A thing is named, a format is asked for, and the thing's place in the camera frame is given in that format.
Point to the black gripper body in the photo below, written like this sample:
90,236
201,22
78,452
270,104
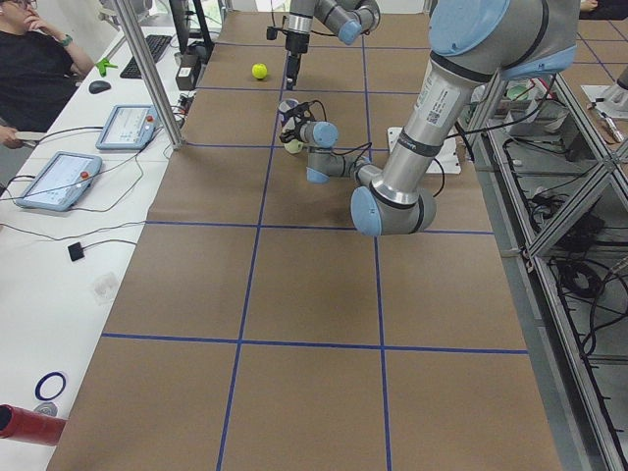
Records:
294,45
297,129

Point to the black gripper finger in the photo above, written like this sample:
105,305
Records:
288,136
292,70

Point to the white blue tennis ball can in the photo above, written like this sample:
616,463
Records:
282,108

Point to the yellow Wilson tennis ball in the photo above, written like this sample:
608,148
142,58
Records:
293,147

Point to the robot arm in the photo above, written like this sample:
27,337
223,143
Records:
471,41
346,20

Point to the black box with label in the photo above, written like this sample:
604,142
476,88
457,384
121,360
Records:
189,72

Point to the upper teach pendant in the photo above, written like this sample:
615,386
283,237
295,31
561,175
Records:
128,127

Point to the teach pendant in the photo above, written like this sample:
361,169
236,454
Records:
128,127
61,183

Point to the green plastic part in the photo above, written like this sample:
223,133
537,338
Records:
103,65

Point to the black computer mouse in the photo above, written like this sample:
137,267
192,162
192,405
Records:
99,86

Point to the brown paper table cover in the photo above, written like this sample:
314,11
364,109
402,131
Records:
256,329

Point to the lower teach pendant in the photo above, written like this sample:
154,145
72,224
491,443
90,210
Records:
61,183

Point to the small black square device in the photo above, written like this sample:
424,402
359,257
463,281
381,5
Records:
76,251

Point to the seated person black shirt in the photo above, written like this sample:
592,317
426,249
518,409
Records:
40,68

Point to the red bottle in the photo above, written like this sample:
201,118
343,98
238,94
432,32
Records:
30,427

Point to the aluminium frame post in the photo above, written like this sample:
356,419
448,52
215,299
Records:
140,51

